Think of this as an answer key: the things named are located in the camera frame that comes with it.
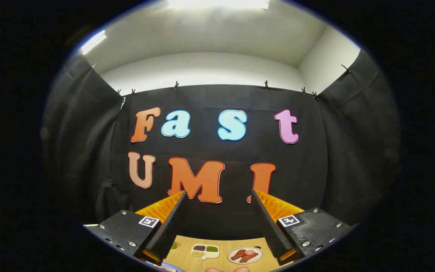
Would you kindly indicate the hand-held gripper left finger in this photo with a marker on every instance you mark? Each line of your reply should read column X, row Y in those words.
column 172, row 223

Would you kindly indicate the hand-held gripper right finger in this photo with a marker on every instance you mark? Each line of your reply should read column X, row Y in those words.
column 268, row 226

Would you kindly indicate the white oval plate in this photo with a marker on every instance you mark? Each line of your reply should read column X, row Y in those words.
column 259, row 252

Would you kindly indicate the brown meat slice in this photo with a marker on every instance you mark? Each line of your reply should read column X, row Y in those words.
column 237, row 255
column 250, row 258

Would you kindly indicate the dark red beans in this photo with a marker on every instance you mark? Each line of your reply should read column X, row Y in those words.
column 199, row 248

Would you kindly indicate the yellow soy beans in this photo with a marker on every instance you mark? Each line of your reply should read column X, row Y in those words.
column 198, row 254

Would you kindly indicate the blue round plate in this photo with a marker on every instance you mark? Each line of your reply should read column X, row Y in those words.
column 170, row 268

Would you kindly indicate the green mung beans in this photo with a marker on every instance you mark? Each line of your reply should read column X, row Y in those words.
column 212, row 249

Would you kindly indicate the white divided tray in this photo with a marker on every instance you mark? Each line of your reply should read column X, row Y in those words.
column 212, row 255

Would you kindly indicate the row of black clips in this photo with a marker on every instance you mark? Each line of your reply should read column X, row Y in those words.
column 176, row 85

